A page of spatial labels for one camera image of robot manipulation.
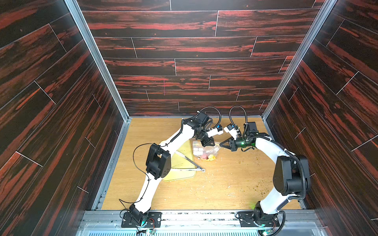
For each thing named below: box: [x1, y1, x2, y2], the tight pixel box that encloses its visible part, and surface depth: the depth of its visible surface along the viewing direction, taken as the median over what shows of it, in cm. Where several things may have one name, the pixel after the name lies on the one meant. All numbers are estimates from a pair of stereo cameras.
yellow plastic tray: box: [162, 152, 197, 182], surface depth 94 cm
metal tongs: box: [170, 150, 206, 173], surface depth 91 cm
